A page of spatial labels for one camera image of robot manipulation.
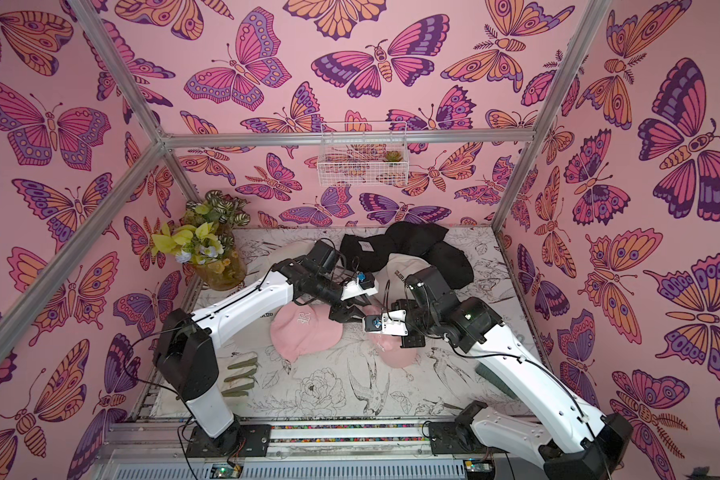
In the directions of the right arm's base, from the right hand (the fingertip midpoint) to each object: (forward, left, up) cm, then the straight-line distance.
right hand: (388, 315), depth 71 cm
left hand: (+5, +5, -5) cm, 8 cm away
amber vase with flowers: (+24, +54, 0) cm, 59 cm away
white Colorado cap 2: (+37, +36, -21) cm, 56 cm away
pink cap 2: (-5, 0, -8) cm, 9 cm away
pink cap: (+4, +26, -17) cm, 31 cm away
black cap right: (+29, -23, -16) cm, 40 cm away
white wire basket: (+51, +8, +12) cm, 53 cm away
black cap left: (+35, +7, -19) cm, 41 cm away
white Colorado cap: (+23, -2, -17) cm, 29 cm away
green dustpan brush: (-7, -30, -22) cm, 38 cm away
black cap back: (+43, -11, -18) cm, 48 cm away
